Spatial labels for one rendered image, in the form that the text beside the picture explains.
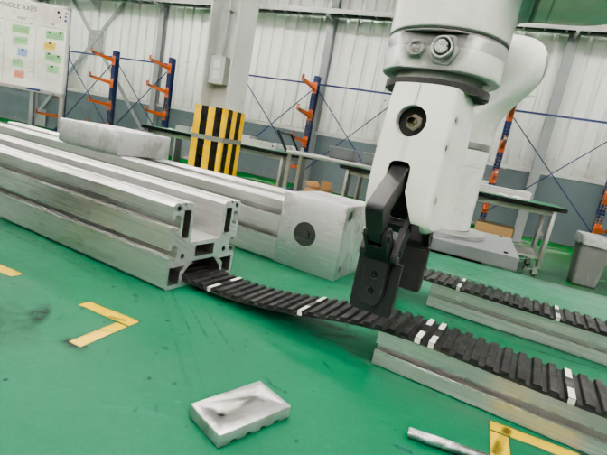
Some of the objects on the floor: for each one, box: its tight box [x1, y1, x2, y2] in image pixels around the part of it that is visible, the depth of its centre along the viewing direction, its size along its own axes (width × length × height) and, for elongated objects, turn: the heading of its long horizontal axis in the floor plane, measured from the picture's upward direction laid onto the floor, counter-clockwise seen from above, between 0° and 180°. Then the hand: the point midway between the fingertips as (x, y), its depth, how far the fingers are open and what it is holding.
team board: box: [0, 0, 72, 133], centre depth 508 cm, size 151×50×195 cm, turn 44°
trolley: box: [276, 130, 375, 191], centre depth 374 cm, size 103×55×101 cm, turn 36°
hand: (390, 283), depth 35 cm, fingers open, 8 cm apart
